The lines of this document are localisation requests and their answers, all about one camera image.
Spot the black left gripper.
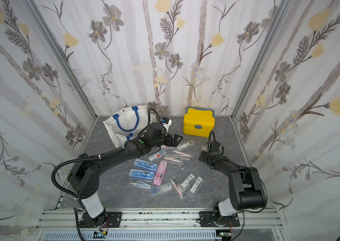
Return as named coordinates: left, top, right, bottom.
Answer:
left=150, top=131, right=184, bottom=149

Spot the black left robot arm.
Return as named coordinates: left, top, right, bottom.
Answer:
left=67, top=123, right=183, bottom=219

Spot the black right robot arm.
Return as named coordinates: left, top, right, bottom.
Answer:
left=199, top=141, right=268, bottom=217

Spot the clear case pink compass upper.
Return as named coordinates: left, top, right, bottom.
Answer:
left=172, top=150, right=192, bottom=160

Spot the clear case pink compass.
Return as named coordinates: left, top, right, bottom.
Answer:
left=169, top=176, right=184, bottom=199
left=164, top=155, right=184, bottom=165
left=172, top=150, right=192, bottom=160

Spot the clear case pink compass lower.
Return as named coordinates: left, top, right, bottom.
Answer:
left=164, top=155, right=184, bottom=165

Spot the blue compass case upper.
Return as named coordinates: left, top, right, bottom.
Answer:
left=133, top=159, right=158, bottom=172

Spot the blue compass case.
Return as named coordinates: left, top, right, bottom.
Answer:
left=133, top=159, right=158, bottom=172
left=128, top=169, right=155, bottom=180

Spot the blue compass case lower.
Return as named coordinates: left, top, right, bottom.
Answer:
left=128, top=169, right=155, bottom=180

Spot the clear compass case bottom middle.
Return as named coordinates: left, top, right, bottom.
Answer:
left=150, top=183, right=172, bottom=196

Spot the clear compass case bottom left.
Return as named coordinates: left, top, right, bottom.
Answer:
left=128, top=178, right=152, bottom=189

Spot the white canvas tote bag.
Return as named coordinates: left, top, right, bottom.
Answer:
left=103, top=105, right=148, bottom=148

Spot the clear case near box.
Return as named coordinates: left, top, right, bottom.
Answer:
left=177, top=140, right=195, bottom=151

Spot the red label clear case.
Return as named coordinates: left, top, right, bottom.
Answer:
left=148, top=150, right=167, bottom=162

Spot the clear labelled case right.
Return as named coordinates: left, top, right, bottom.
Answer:
left=187, top=176, right=204, bottom=197

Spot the clear labelled case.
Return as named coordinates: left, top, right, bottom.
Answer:
left=179, top=173, right=196, bottom=191
left=187, top=176, right=204, bottom=197

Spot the yellow storage box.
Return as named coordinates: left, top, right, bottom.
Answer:
left=183, top=107, right=215, bottom=138

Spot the clear labelled case left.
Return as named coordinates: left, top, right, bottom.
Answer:
left=179, top=173, right=196, bottom=191

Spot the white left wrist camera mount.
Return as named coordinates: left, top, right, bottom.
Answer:
left=162, top=117, right=172, bottom=130

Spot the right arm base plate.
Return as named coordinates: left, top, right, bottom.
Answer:
left=197, top=211, right=240, bottom=228

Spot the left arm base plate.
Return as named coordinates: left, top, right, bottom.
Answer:
left=79, top=211, right=122, bottom=228

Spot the black corrugated cable conduit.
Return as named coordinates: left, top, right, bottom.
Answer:
left=51, top=156, right=104, bottom=199

